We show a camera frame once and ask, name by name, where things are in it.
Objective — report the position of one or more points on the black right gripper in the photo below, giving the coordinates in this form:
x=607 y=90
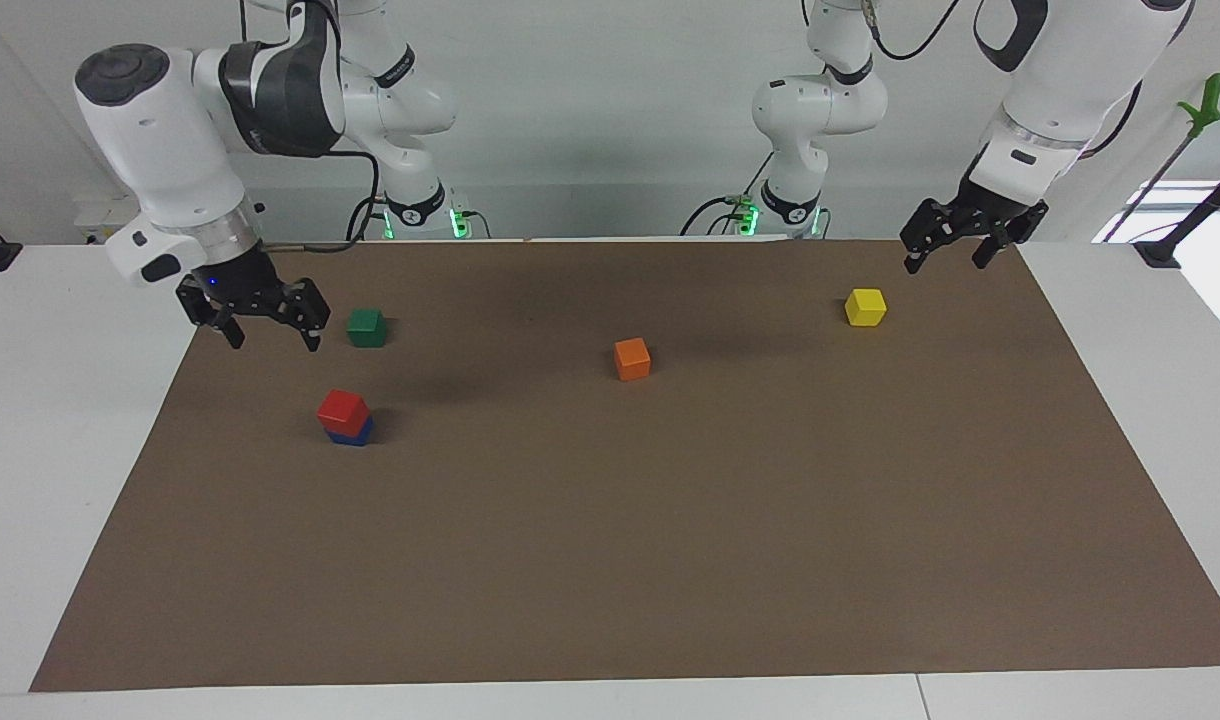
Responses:
x=240 y=285

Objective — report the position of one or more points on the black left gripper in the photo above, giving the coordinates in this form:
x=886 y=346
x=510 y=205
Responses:
x=1000 y=212

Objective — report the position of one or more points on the red wooden block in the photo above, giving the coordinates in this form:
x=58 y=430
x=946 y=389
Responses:
x=343 y=410

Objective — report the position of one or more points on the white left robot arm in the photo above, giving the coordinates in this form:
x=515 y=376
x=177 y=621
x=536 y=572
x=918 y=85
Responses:
x=1070 y=90

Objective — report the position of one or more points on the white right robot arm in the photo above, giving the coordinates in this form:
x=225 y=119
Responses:
x=160 y=150

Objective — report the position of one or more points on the green wooden block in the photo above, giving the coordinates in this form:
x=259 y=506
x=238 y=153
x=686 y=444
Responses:
x=367 y=328

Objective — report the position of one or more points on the yellow wooden block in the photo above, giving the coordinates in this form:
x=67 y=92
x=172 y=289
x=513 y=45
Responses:
x=866 y=308

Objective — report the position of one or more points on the blue wooden block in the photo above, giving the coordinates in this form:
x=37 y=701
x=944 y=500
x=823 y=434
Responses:
x=355 y=438

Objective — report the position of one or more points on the orange wooden block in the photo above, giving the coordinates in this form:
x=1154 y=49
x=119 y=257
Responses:
x=632 y=360

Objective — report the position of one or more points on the black pole with clamp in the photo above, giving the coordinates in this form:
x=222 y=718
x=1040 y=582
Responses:
x=1155 y=252

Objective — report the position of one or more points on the green tipped metal rod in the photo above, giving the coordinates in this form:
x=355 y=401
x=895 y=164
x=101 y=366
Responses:
x=1208 y=105

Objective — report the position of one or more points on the brown table mat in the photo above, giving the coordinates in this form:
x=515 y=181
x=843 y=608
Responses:
x=610 y=520

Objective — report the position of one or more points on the white wall socket box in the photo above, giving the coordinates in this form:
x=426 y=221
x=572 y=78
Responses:
x=95 y=212

